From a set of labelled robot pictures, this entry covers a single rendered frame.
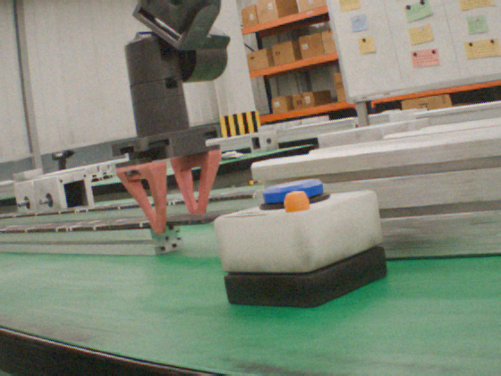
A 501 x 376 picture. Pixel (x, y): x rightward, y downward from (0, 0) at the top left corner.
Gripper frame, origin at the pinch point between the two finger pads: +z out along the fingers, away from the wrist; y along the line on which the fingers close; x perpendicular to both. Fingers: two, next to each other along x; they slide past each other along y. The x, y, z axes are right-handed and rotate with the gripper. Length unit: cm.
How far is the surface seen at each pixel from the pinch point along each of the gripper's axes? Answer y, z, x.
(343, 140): 13.9, -5.3, -12.1
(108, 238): -2.3, 1.3, 11.0
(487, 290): -13.1, 3.4, -44.5
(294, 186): -14.1, -3.9, -31.1
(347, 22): 280, -58, 193
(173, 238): 0.6, 2.0, 2.3
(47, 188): 27, -4, 79
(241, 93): 554, -51, 577
